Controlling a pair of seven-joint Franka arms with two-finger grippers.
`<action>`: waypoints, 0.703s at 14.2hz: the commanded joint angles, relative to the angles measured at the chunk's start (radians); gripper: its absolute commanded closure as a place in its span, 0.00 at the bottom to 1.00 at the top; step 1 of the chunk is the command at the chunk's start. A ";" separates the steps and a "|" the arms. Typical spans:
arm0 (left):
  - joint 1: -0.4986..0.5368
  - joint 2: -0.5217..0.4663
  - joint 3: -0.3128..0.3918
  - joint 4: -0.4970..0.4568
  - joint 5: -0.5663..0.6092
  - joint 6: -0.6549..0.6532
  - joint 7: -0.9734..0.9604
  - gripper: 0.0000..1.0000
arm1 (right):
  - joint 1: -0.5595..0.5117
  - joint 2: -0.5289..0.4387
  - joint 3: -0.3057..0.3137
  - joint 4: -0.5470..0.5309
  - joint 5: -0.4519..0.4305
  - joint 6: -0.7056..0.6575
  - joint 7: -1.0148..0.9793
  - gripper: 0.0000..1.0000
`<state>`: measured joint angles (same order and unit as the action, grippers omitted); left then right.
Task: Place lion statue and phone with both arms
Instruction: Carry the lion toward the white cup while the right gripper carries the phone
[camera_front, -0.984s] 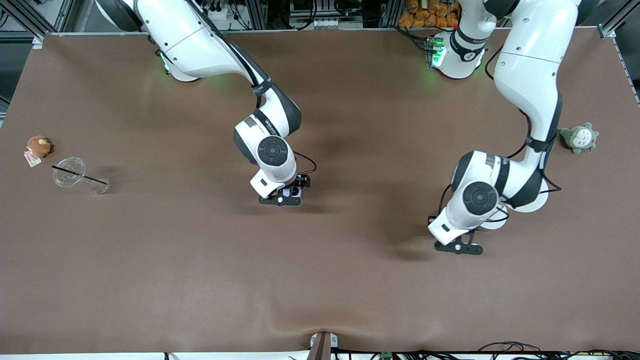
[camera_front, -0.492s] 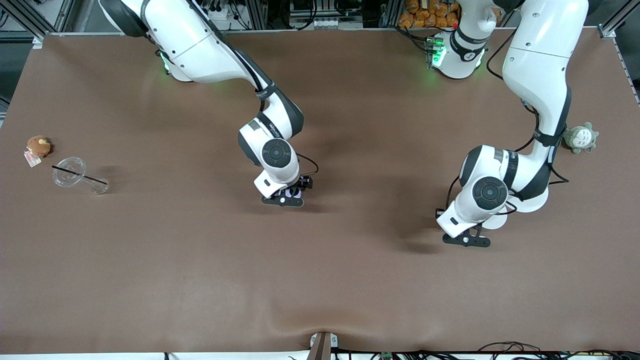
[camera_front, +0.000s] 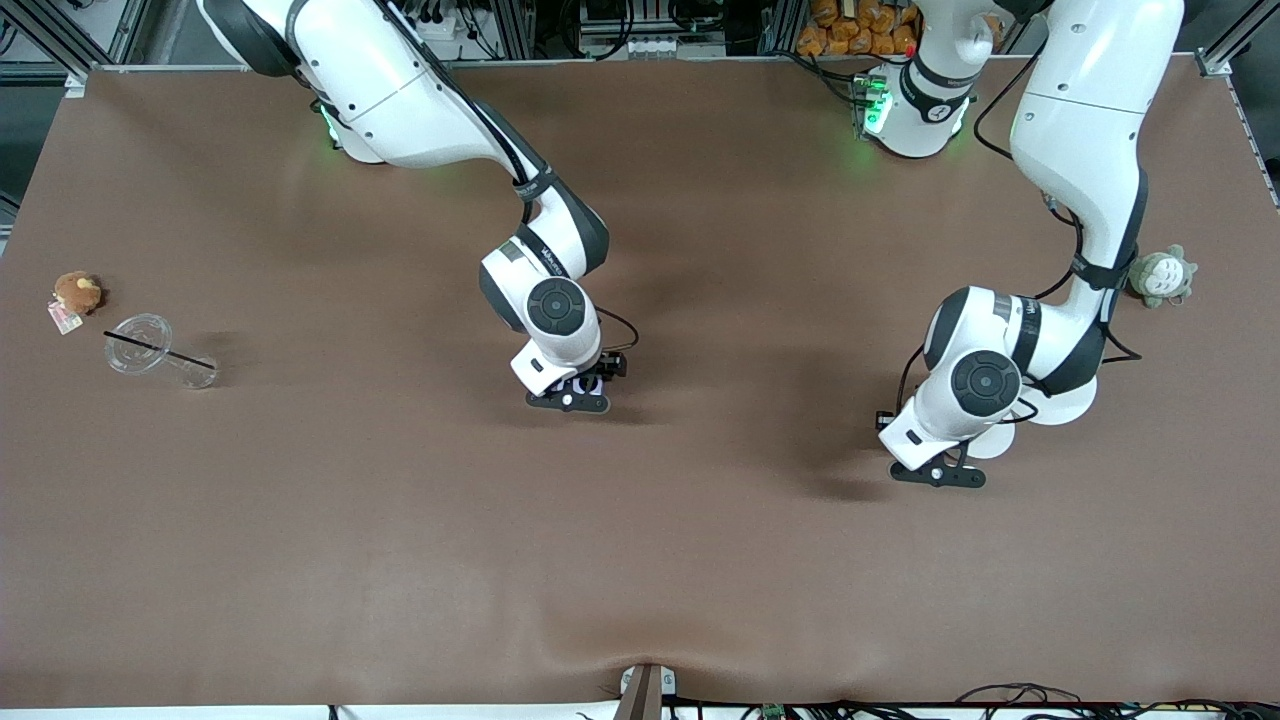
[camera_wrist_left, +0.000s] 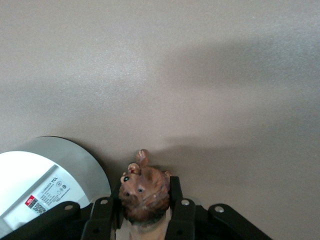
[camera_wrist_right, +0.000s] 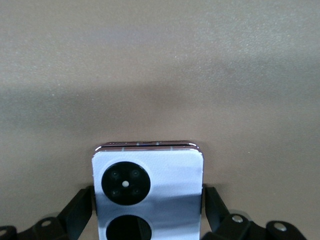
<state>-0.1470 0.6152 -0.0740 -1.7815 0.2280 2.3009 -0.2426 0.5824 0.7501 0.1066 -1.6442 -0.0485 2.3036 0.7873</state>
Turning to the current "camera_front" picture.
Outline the white round plate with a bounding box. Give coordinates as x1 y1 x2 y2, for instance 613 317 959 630
1015 380 1099 427

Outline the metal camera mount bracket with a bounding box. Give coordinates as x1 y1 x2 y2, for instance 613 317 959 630
614 662 679 720

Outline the clear plastic cup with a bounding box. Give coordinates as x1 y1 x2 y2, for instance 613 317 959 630
104 313 220 391

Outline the brown plush toy with tag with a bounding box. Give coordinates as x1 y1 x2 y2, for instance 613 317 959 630
47 271 105 336

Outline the aluminium frame profile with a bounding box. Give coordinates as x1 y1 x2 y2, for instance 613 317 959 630
1195 0 1280 78
0 0 153 97

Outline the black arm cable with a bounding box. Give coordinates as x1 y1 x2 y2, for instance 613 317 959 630
876 45 1146 433
375 0 640 382

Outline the white round box with label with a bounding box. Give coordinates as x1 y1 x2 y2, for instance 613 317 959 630
962 424 1015 462

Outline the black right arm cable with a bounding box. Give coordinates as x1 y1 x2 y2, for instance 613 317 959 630
375 0 640 382

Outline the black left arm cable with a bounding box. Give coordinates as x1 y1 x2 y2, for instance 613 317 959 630
876 45 1146 433

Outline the orange stuffed items pile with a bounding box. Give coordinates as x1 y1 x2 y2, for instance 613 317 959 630
796 0 926 59

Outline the white power strip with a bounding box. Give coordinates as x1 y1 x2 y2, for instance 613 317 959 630
408 0 503 63

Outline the grey equipment box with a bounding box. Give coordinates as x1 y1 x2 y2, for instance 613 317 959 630
578 0 728 61

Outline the black straw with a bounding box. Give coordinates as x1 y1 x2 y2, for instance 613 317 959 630
103 331 217 370

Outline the grey green plush toy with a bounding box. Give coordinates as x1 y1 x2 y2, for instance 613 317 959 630
1128 244 1199 310

